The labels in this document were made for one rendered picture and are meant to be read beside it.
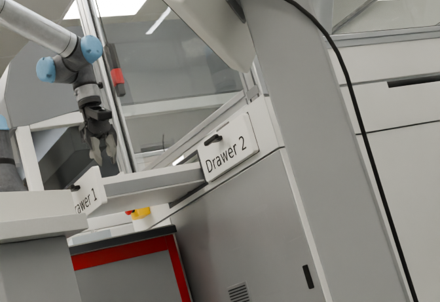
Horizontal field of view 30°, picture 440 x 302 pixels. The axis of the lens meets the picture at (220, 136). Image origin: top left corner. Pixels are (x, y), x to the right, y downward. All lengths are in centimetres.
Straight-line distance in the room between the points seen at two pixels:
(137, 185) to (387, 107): 74
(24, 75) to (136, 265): 115
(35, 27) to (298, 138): 106
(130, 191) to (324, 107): 99
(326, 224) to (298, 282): 69
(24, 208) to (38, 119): 141
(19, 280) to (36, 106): 155
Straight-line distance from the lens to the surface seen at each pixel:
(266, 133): 211
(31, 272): 192
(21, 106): 334
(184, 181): 240
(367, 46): 237
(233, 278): 239
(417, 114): 239
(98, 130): 249
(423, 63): 248
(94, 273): 250
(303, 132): 145
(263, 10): 152
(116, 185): 232
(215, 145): 231
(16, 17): 229
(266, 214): 217
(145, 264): 256
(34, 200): 197
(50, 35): 233
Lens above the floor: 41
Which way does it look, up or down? 13 degrees up
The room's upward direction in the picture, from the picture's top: 16 degrees counter-clockwise
